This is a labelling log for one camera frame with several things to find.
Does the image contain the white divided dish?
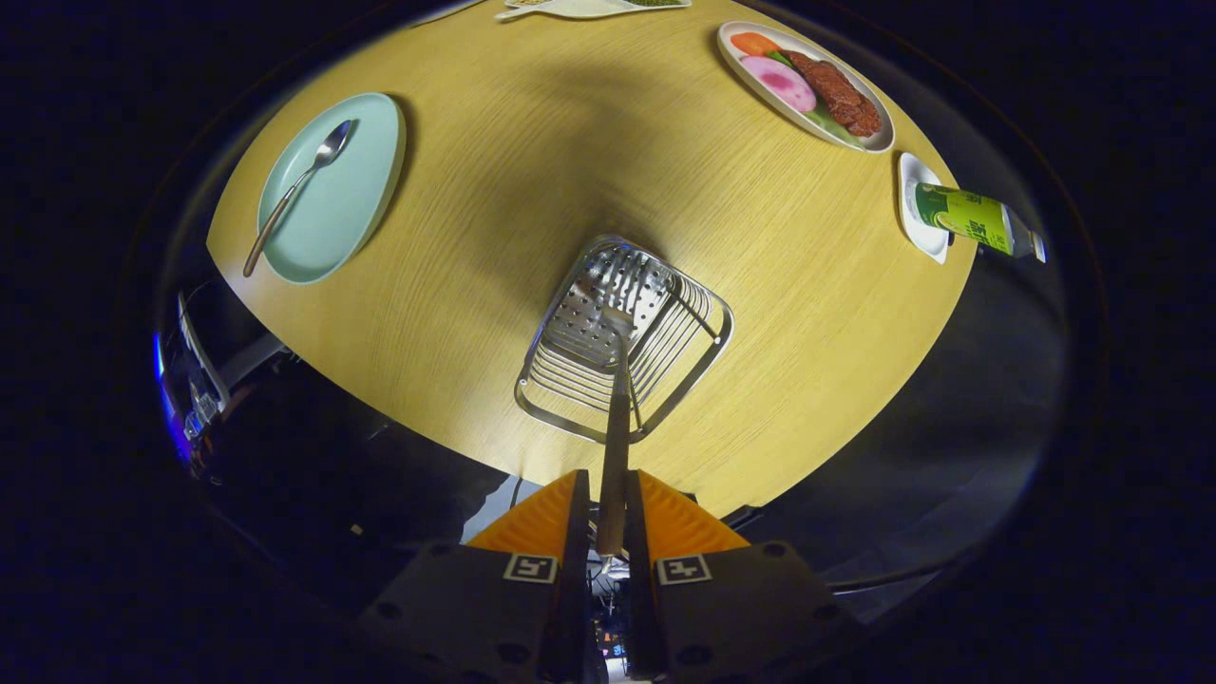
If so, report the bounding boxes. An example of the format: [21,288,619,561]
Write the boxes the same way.
[494,0,693,22]

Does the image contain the wooden handle spoon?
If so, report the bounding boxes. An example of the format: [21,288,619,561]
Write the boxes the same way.
[242,119,355,278]

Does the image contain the teal plate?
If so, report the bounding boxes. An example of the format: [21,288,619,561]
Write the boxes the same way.
[257,92,408,285]

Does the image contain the metal wire basket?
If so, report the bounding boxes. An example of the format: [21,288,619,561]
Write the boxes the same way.
[514,235,735,446]

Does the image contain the pink radish slice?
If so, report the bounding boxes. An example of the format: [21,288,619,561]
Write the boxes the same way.
[740,55,818,114]

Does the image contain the round white food plate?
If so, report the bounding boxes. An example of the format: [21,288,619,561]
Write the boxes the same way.
[716,21,896,154]

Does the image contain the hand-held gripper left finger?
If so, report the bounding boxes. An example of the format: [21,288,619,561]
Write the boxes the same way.
[356,468,595,684]

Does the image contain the green lettuce leaf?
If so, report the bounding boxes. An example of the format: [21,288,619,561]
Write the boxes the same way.
[768,49,865,148]

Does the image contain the green label drink bottle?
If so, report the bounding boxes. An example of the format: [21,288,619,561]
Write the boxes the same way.
[914,182,1048,264]

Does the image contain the white square coaster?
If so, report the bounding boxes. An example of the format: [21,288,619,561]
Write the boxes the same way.
[898,152,951,265]

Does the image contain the brown meat pieces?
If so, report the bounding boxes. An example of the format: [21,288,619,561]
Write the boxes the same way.
[787,49,883,138]

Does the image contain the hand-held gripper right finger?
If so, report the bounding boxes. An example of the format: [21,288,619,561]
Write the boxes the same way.
[622,468,861,684]

